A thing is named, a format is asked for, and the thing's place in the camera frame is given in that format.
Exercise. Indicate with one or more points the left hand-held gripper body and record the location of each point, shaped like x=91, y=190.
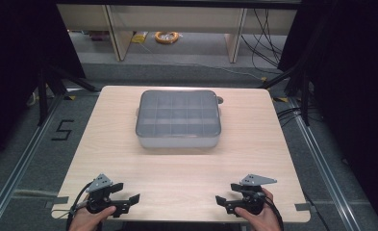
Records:
x=99, y=195

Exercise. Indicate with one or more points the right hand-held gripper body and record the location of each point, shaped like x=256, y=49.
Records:
x=253, y=196

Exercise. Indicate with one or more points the grey lidded compartment storage box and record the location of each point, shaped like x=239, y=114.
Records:
x=178, y=115

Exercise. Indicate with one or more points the person's right hand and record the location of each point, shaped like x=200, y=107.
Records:
x=262, y=221

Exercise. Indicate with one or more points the person's left hand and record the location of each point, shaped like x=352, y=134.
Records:
x=88, y=221

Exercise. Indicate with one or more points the grey tape strip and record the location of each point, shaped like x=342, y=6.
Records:
x=302, y=207
x=57, y=201

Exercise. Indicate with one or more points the black metal stand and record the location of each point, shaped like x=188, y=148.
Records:
x=303, y=93
x=44, y=93

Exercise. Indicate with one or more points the yellow bag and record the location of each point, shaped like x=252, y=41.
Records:
x=139, y=38

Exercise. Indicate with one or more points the dark curtain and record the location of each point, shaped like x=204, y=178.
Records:
x=13, y=64
x=353, y=80

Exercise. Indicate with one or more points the beige desk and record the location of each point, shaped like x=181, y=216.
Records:
x=177, y=19

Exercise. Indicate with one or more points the aluminium floor rail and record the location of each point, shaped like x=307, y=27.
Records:
x=20, y=166
x=324, y=166

